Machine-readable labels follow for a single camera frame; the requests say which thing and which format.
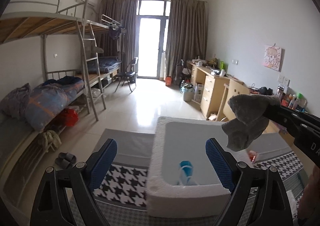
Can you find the orange bottle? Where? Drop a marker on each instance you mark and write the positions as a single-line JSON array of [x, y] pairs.
[[292, 101]]

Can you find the black bag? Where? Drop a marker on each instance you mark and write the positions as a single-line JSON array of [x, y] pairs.
[[266, 91]]

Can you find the black folding chair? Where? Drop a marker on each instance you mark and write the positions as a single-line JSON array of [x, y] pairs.
[[126, 75]]

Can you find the green box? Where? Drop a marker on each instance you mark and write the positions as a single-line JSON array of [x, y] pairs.
[[222, 65]]

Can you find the brown curtain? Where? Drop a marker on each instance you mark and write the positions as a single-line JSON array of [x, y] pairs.
[[187, 28], [125, 16]]

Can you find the red plastic bag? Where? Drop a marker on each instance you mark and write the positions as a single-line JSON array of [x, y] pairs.
[[67, 117]]

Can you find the grey quilt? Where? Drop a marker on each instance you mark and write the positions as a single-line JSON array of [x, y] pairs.
[[15, 101]]

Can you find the dark water bottle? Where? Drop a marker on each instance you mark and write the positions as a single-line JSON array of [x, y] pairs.
[[280, 92]]

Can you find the white foam box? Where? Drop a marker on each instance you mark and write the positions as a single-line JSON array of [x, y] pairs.
[[170, 146]]

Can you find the wooden desk with drawers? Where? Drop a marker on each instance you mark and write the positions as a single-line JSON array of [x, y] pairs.
[[210, 86]]

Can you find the blue plastic bottle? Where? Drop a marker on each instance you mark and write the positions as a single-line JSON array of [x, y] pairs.
[[186, 168]]

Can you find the pink wall picture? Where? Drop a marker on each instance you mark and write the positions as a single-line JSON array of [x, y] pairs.
[[272, 57]]

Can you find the white trash bin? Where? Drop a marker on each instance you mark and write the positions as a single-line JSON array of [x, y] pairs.
[[188, 93]]

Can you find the metal bunk bed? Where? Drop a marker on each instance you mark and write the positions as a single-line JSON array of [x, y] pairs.
[[100, 25], [37, 25]]

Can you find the dark hanging clothes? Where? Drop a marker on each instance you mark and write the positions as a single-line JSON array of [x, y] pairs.
[[116, 32]]

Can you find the glass balcony door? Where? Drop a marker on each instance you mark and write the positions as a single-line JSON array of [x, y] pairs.
[[150, 41]]

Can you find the grey slipper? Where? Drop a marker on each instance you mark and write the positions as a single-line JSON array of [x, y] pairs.
[[67, 157], [62, 163]]

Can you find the wooden chair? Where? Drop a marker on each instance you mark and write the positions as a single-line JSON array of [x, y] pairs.
[[237, 91]]

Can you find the blue orange checked quilt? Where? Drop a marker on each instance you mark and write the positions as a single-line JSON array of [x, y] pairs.
[[47, 101]]

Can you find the grey cloth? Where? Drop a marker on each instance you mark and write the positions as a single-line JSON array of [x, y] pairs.
[[247, 116]]

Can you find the yellow cloth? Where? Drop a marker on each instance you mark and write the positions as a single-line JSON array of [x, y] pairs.
[[50, 139]]

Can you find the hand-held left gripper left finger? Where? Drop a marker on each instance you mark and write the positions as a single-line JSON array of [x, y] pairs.
[[107, 161]]

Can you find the red snack packet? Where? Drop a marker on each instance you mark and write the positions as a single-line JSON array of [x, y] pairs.
[[253, 156]]

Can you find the orange bag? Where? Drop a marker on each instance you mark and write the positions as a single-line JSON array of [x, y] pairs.
[[168, 81]]

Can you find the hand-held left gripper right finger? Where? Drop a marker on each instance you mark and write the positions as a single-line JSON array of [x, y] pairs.
[[217, 163]]

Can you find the green capped bottle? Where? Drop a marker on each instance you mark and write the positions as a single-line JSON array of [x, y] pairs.
[[300, 101]]

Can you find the houndstooth tablecloth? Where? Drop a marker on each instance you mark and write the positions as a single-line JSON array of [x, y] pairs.
[[125, 181]]

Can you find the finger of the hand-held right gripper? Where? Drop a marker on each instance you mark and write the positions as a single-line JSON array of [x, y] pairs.
[[282, 123], [290, 114]]

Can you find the folded dark blue quilt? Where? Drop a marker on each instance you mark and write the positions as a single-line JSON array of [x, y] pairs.
[[108, 63]]

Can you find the person's right hand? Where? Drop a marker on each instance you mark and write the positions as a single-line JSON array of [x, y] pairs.
[[312, 191]]

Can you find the dark blue blanket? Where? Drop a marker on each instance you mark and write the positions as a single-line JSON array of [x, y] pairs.
[[65, 80]]

